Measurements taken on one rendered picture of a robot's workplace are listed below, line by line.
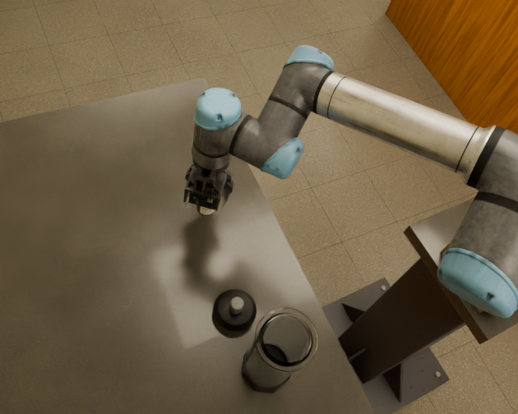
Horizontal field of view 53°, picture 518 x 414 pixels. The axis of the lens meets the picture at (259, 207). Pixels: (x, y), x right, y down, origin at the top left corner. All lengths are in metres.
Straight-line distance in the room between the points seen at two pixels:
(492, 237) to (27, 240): 0.92
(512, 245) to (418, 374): 1.54
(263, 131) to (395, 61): 2.38
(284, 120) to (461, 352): 1.71
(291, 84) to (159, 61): 2.02
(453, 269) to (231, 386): 0.53
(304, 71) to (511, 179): 0.36
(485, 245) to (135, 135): 0.90
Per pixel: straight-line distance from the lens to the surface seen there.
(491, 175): 0.79
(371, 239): 2.42
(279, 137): 0.86
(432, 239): 1.36
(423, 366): 2.28
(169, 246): 1.19
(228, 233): 1.21
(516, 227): 0.77
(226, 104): 0.87
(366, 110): 0.83
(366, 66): 3.09
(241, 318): 1.10
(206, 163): 0.95
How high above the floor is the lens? 2.01
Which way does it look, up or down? 59 degrees down
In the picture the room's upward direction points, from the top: 17 degrees clockwise
